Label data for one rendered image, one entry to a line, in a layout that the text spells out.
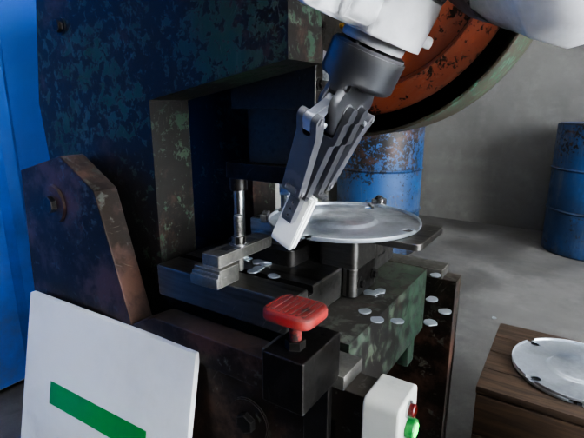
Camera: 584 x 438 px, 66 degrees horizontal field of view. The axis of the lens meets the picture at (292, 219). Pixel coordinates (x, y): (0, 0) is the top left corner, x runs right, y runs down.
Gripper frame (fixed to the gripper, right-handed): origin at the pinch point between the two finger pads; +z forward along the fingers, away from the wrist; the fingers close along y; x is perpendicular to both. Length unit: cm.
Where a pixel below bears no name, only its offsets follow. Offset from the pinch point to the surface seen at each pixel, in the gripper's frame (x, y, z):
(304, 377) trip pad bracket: -10.9, -2.3, 15.1
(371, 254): -1.7, 35.1, 15.6
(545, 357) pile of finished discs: -44, 82, 34
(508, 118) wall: 33, 363, 9
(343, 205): 11.3, 44.6, 14.5
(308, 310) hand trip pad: -6.8, 0.0, 8.9
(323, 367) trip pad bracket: -11.2, 2.3, 16.1
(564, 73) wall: 17, 363, -36
